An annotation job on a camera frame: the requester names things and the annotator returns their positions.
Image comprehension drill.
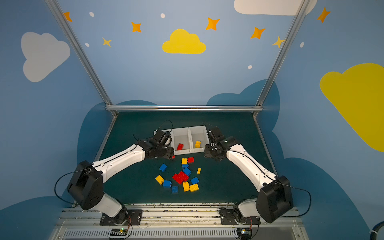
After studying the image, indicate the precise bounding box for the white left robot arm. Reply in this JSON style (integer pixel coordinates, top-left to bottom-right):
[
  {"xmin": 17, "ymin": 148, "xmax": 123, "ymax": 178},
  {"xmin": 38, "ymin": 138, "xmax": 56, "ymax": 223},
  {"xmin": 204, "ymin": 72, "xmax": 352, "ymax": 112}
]
[{"xmin": 67, "ymin": 140, "xmax": 174, "ymax": 224}]

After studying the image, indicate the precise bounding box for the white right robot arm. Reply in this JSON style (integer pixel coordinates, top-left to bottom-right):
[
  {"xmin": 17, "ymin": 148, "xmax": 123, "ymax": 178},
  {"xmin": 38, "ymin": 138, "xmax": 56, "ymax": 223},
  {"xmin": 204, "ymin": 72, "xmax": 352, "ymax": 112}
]
[{"xmin": 204, "ymin": 137, "xmax": 294, "ymax": 223}]

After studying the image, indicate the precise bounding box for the white middle plastic bin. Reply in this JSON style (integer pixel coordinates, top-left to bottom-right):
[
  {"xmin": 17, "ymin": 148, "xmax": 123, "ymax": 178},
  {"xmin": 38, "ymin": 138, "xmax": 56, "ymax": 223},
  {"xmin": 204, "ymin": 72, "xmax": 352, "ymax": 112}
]
[{"xmin": 171, "ymin": 127, "xmax": 192, "ymax": 156}]

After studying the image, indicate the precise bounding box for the white left plastic bin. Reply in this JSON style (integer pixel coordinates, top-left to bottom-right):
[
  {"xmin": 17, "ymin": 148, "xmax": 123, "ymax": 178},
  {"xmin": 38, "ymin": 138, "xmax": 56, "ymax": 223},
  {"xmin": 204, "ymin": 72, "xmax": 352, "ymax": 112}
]
[{"xmin": 153, "ymin": 130, "xmax": 173, "ymax": 148}]

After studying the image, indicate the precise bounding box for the large red lego brick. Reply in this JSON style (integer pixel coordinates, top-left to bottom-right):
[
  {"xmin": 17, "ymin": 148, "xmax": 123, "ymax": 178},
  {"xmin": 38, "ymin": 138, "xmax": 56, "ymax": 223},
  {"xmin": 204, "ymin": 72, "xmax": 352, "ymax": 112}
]
[{"xmin": 172, "ymin": 171, "xmax": 189, "ymax": 185}]

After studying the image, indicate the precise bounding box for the green table mat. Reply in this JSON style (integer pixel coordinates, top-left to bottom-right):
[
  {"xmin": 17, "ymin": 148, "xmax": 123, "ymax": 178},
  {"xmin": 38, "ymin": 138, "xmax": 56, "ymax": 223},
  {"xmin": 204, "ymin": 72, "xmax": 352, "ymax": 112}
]
[{"xmin": 86, "ymin": 111, "xmax": 286, "ymax": 205}]

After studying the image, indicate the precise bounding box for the yellow lego brick bottom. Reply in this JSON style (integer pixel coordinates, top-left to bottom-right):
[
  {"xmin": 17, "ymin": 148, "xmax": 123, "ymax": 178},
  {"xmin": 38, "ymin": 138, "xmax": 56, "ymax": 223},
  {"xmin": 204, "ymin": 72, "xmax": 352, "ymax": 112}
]
[{"xmin": 183, "ymin": 182, "xmax": 190, "ymax": 192}]

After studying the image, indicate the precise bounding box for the yellow wide lego brick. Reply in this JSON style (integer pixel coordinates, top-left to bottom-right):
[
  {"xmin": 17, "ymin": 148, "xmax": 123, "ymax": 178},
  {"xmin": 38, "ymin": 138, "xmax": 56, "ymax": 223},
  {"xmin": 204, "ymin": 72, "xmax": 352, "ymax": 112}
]
[{"xmin": 190, "ymin": 184, "xmax": 199, "ymax": 193}]

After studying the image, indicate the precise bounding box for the aluminium back frame rail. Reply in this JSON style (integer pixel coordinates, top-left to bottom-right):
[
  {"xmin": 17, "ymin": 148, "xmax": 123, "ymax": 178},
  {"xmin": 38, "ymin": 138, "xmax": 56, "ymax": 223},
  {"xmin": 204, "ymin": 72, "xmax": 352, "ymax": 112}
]
[{"xmin": 106, "ymin": 105, "xmax": 263, "ymax": 112}]

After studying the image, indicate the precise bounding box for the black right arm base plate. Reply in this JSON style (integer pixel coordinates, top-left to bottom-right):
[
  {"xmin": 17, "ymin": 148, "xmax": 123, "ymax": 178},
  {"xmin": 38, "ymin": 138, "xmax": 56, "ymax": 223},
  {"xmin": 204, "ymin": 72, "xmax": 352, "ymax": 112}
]
[{"xmin": 218, "ymin": 208, "xmax": 261, "ymax": 226}]

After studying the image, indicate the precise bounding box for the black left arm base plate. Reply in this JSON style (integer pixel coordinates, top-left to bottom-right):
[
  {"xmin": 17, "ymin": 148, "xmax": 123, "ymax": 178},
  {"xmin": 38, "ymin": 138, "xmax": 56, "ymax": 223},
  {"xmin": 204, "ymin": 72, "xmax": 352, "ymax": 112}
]
[{"xmin": 100, "ymin": 210, "xmax": 143, "ymax": 226}]

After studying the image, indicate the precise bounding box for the aluminium front rail bed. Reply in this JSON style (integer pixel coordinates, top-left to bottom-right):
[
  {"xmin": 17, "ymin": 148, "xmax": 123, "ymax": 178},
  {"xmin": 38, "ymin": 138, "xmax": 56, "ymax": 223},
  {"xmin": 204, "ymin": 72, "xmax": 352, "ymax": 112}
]
[{"xmin": 50, "ymin": 203, "xmax": 309, "ymax": 240}]

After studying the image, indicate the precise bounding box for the aluminium right frame post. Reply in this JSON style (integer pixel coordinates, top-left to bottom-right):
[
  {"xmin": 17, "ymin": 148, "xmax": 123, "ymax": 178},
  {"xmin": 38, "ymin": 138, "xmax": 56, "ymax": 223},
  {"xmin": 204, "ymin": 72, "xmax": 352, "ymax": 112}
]
[{"xmin": 253, "ymin": 0, "xmax": 311, "ymax": 121}]

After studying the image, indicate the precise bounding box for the aluminium frame post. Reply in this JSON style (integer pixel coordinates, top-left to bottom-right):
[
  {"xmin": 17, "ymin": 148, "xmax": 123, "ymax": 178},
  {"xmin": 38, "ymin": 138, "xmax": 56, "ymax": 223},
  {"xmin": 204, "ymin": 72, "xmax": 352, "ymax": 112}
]
[
  {"xmin": 253, "ymin": 0, "xmax": 311, "ymax": 121},
  {"xmin": 45, "ymin": 0, "xmax": 113, "ymax": 106}
]

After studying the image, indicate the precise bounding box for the aluminium left frame post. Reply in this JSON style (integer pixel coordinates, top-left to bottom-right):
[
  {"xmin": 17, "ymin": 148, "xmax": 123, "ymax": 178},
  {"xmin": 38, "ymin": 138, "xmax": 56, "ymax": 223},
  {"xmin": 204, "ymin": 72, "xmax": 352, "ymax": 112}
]
[{"xmin": 45, "ymin": 0, "xmax": 113, "ymax": 106}]

